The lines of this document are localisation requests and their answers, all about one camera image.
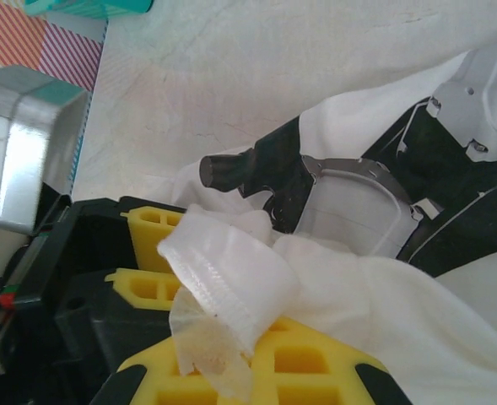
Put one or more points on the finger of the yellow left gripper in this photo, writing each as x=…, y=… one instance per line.
x=147, y=291
x=151, y=236

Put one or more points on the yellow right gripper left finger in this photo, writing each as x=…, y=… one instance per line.
x=147, y=384

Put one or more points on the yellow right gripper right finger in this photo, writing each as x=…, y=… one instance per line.
x=315, y=371

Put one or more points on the white t-shirt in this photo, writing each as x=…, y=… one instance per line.
x=400, y=304

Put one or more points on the teal plastic basket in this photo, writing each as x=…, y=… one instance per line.
x=83, y=6

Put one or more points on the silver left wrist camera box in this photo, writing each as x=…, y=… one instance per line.
x=28, y=147

